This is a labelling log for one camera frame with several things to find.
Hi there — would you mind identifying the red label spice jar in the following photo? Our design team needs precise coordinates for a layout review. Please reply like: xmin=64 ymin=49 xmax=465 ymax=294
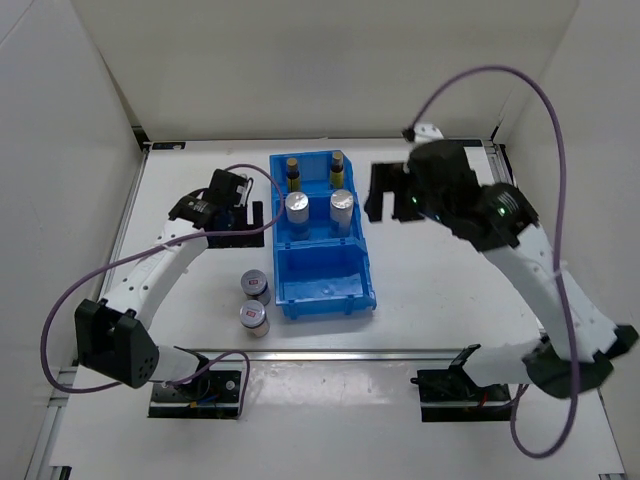
xmin=239 ymin=300 xmax=270 ymax=338
xmin=240 ymin=269 xmax=271 ymax=306

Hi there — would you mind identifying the yellow label bottle gold cap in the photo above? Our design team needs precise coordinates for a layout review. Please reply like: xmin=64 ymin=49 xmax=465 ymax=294
xmin=329 ymin=151 xmax=344 ymax=190

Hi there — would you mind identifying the blue label shaker silver lid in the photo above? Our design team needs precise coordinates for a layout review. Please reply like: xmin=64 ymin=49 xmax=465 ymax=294
xmin=330 ymin=189 xmax=355 ymax=237

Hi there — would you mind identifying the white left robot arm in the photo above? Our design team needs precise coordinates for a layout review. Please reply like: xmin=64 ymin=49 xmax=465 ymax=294
xmin=74 ymin=169 xmax=262 ymax=400

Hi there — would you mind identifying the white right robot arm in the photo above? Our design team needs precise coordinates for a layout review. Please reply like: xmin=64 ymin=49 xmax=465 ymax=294
xmin=364 ymin=140 xmax=639 ymax=400

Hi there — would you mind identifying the blue bin near compartment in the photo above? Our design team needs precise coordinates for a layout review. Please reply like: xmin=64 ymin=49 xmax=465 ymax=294
xmin=273 ymin=238 xmax=377 ymax=320

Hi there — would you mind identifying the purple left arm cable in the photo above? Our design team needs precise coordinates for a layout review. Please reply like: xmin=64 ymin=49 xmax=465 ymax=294
xmin=39 ymin=163 xmax=289 ymax=420

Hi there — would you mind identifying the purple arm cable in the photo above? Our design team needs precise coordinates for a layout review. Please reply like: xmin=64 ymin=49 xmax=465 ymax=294
xmin=402 ymin=65 xmax=581 ymax=459
xmin=39 ymin=163 xmax=289 ymax=420

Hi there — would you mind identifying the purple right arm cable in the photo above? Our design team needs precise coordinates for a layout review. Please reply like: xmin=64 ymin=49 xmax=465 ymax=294
xmin=402 ymin=65 xmax=581 ymax=459

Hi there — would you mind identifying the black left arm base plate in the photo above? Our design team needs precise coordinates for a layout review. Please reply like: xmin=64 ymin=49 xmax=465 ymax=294
xmin=147 ymin=362 xmax=246 ymax=420

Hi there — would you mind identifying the aluminium table frame rail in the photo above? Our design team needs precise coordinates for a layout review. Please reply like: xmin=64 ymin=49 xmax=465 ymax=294
xmin=24 ymin=127 xmax=629 ymax=480

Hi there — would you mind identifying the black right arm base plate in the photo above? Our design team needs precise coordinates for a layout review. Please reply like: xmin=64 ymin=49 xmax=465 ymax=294
xmin=410 ymin=369 xmax=513 ymax=423

